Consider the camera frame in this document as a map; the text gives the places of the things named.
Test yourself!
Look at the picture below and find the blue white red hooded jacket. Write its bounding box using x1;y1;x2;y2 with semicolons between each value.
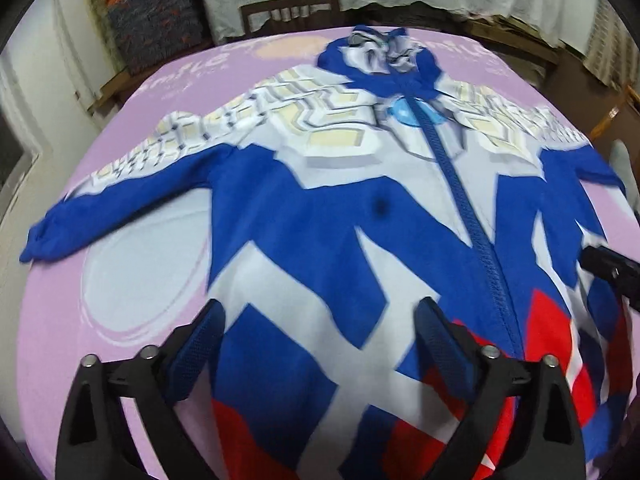
19;24;637;480

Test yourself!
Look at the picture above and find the grey cushion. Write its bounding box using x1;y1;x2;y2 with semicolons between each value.
608;139;640;212

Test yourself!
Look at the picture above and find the curved wooden armchair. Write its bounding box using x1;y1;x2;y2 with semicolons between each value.
588;84;640;141

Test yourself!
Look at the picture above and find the checked curtain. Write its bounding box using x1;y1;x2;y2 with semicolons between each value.
582;0;639;89

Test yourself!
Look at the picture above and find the dark wooden chair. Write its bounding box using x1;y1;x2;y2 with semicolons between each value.
240;0;344;39

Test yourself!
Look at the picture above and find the wooden bed frame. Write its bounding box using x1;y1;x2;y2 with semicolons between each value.
449;12;566;68

